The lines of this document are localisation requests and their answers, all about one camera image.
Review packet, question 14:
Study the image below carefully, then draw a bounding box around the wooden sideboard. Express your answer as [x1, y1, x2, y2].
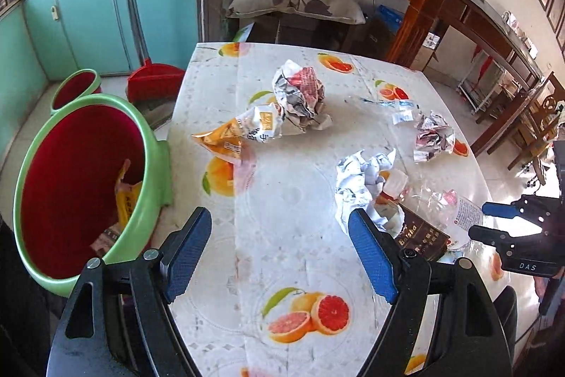
[353, 0, 546, 95]

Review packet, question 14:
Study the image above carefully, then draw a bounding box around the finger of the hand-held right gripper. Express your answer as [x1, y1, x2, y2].
[481, 194, 552, 228]
[468, 224, 548, 259]

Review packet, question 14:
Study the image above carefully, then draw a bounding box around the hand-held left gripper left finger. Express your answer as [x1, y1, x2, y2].
[46, 207, 213, 377]

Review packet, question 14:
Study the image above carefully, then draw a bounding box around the small crumpled newspaper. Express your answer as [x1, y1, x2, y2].
[412, 112, 456, 162]

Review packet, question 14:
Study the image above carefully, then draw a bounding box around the clear crushed plastic bottle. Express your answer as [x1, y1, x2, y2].
[408, 187, 486, 252]

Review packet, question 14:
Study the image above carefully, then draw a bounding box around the large red bin green rim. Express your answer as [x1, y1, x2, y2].
[13, 93, 174, 298]

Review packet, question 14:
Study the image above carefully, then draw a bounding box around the brown cardboard box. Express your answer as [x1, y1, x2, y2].
[394, 202, 451, 263]

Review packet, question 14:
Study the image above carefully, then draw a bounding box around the white wire rack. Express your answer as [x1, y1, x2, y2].
[457, 63, 508, 115]

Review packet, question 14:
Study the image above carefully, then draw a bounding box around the teal glass cabinet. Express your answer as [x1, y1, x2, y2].
[0, 0, 204, 159]

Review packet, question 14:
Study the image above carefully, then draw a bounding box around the green and white box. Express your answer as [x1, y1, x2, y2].
[232, 24, 254, 44]

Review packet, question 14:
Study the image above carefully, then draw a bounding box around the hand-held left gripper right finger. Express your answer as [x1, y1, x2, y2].
[348, 208, 516, 377]

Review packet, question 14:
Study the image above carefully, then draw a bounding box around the orange packet in bin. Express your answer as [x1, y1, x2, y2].
[114, 160, 144, 228]

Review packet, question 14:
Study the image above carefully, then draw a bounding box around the red broom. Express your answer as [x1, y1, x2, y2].
[118, 0, 186, 104]

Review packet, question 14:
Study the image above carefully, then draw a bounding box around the crumpled white paper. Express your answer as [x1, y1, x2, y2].
[334, 147, 398, 234]

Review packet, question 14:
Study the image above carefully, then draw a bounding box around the crumpled printed wrapper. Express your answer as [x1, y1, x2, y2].
[90, 227, 122, 256]

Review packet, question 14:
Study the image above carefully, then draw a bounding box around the fruit print tablecloth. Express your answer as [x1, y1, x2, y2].
[150, 42, 530, 377]

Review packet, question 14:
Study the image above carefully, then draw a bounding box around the blue cardboard box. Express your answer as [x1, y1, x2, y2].
[377, 4, 404, 29]

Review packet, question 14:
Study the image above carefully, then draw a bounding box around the small red bucket green rim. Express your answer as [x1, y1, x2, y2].
[49, 69, 103, 116]

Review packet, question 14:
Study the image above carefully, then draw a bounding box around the light floral pillow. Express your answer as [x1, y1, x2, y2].
[227, 0, 366, 24]

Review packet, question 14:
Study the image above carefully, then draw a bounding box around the orange snack packet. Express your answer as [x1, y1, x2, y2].
[191, 103, 283, 165]

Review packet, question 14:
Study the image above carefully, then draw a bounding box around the large newspaper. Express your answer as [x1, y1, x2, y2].
[271, 60, 333, 133]

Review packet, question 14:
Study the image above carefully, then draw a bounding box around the white paper scrap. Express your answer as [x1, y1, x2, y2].
[383, 169, 410, 198]

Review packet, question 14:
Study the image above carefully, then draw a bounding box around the wooden chair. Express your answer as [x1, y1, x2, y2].
[507, 71, 565, 183]

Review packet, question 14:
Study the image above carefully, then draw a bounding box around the clear plastic wrapper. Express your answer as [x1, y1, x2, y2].
[349, 94, 424, 126]

